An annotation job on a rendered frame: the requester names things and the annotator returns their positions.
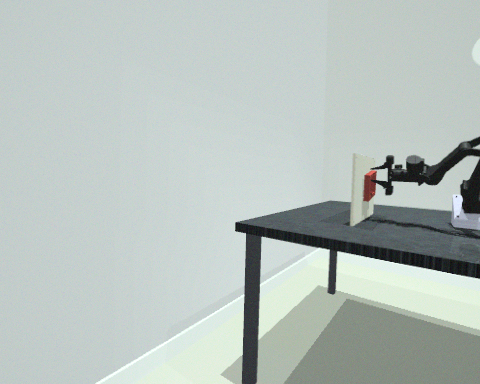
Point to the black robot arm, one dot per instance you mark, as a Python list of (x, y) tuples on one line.
[(418, 171)]

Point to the dark red picture frame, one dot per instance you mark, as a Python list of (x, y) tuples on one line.
[(369, 186)]

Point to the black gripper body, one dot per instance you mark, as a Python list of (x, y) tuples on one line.
[(397, 175)]

